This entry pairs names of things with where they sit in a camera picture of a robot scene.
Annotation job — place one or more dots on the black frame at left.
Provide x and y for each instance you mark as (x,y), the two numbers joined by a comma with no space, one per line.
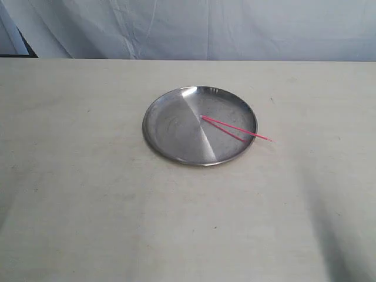
(29,53)

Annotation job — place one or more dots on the round stainless steel plate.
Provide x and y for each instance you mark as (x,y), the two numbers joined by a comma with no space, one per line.
(199,125)

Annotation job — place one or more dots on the grey backdrop sheet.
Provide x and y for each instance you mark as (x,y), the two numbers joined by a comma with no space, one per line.
(198,30)

